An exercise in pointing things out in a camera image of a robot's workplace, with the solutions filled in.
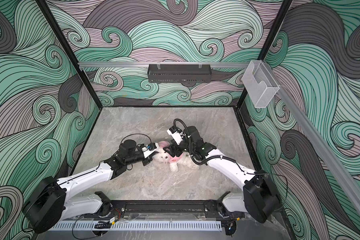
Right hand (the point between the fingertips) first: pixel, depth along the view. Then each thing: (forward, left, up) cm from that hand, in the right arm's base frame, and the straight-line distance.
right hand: (168, 144), depth 78 cm
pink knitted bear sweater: (-4, -3, -8) cm, 10 cm away
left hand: (0, +6, -4) cm, 7 cm away
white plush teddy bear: (-5, +3, -4) cm, 7 cm away
